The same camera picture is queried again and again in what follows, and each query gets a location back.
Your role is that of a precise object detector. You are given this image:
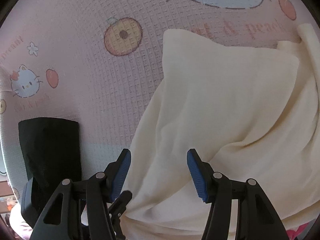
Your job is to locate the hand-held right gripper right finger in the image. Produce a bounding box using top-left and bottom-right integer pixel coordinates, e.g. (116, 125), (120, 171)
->
(187, 148), (290, 240)

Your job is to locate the black folded cloth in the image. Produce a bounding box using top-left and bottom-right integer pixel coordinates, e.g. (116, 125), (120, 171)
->
(18, 117), (82, 205)

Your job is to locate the sofa with pink cat-print cover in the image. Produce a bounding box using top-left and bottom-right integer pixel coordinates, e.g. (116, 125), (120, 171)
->
(0, 0), (320, 205)

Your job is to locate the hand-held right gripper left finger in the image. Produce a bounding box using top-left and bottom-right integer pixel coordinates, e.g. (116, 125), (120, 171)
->
(30, 149), (132, 240)

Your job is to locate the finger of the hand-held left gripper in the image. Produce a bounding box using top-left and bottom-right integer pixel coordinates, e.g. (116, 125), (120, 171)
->
(107, 191), (133, 239)

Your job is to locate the person's printed fleece clothing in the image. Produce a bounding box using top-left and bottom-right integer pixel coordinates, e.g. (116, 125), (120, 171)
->
(10, 205), (34, 240)

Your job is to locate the cream shirt with pink sleeves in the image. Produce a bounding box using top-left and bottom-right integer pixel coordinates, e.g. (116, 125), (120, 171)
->
(120, 24), (320, 240)

